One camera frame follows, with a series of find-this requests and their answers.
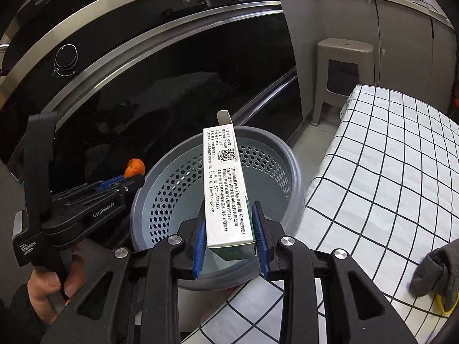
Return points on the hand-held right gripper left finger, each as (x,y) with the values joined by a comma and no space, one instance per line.
(199,249)

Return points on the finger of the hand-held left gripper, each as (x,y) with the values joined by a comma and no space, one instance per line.
(111,183)
(133,183)

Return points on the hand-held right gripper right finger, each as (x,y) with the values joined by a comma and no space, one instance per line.
(260,243)

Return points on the small orange fruit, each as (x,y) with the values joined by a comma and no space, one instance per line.
(135,166)

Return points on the grey perforated plastic basket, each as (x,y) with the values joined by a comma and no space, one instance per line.
(172,193)

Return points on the white printed carton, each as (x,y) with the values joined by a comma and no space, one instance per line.
(224,200)

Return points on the dark grey cloth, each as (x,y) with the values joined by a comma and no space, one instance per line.
(435,268)

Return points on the person's left forearm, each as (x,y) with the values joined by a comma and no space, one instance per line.
(18,319)

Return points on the person's left hand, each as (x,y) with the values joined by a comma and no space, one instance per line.
(45,283)

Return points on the glossy black appliance door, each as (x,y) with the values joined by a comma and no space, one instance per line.
(161,61)

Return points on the white black checked tablecloth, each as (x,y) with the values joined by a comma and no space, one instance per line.
(376,186)

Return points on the black oven knob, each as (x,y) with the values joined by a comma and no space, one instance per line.
(66,58)

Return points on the small yellow object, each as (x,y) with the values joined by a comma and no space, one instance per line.
(444,306)

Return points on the beige plastic stool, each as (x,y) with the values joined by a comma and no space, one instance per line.
(344,48)

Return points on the grey kitchen cabinet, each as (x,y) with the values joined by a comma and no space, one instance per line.
(394,43)

